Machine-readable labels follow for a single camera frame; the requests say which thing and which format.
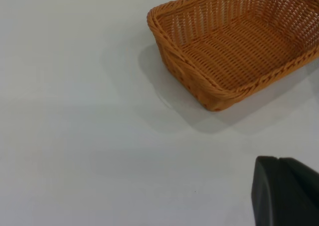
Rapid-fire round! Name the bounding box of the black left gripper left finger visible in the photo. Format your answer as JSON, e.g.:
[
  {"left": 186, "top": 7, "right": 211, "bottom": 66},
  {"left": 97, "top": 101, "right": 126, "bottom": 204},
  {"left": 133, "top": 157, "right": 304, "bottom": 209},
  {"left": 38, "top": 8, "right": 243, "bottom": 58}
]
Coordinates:
[{"left": 251, "top": 155, "right": 284, "bottom": 226}]

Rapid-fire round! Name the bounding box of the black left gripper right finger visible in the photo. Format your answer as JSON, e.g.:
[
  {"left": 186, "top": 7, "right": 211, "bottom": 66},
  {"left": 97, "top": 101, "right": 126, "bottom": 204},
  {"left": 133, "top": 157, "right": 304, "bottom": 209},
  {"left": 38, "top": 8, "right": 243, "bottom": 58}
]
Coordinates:
[{"left": 273, "top": 157, "right": 319, "bottom": 226}]

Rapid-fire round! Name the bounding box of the orange-tan wicker basket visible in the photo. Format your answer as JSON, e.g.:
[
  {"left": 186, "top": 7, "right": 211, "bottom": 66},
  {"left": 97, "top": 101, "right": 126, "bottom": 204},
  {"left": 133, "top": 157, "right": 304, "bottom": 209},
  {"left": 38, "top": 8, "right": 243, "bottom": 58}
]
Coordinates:
[{"left": 146, "top": 0, "right": 319, "bottom": 112}]

